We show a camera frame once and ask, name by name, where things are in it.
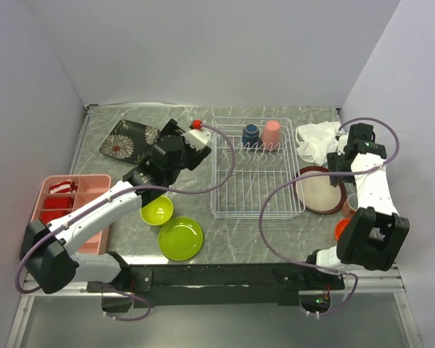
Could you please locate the red cloth roll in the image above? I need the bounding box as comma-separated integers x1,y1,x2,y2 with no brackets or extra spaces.
38,210,69,224
43,196,75,210

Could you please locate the pink plastic cup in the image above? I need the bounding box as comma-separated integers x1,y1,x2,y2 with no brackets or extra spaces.
261,120,281,152

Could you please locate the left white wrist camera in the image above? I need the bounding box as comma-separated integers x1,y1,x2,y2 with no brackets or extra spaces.
182,120,211,151

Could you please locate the green plate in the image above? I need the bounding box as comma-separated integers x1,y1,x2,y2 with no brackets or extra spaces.
158,217,204,261

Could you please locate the dark blue ceramic mug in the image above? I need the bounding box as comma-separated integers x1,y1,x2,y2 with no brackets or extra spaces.
241,123,259,147

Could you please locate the black base bar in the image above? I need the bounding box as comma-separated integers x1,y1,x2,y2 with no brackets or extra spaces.
86,262,345,309

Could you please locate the black floral square plate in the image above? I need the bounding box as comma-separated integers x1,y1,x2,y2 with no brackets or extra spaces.
99,119,160,165

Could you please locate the orange bowl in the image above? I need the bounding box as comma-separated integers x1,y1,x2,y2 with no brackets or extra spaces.
334,218,350,241

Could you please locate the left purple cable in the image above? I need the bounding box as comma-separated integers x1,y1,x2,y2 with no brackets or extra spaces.
14,121,236,323

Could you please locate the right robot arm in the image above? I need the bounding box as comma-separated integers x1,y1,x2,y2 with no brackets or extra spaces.
303,123,410,289

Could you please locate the red white striped cloth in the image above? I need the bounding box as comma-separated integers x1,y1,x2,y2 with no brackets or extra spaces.
49,181,78,194

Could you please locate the pink compartment tray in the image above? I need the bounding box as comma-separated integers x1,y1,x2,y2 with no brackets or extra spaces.
28,174,112,254

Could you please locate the purple cable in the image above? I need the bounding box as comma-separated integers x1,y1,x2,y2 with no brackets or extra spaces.
257,117,400,317
14,121,236,323

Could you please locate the green bowl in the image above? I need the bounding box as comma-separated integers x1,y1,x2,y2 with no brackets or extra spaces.
140,196,174,226

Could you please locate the pink ceramic mug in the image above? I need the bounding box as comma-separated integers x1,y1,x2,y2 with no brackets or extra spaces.
341,194,358,219

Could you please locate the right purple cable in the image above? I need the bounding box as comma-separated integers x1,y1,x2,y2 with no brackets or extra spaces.
257,117,400,317

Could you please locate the aluminium frame rail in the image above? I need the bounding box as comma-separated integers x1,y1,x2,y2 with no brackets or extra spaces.
7,268,408,347

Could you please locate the brown rimmed round plate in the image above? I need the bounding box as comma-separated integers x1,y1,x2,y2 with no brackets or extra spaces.
293,165,347,215

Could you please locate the white wire dish rack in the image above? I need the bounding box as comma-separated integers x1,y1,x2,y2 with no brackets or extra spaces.
210,116,305,220

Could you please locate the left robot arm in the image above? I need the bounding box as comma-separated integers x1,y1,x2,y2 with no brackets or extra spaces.
14,120,217,294

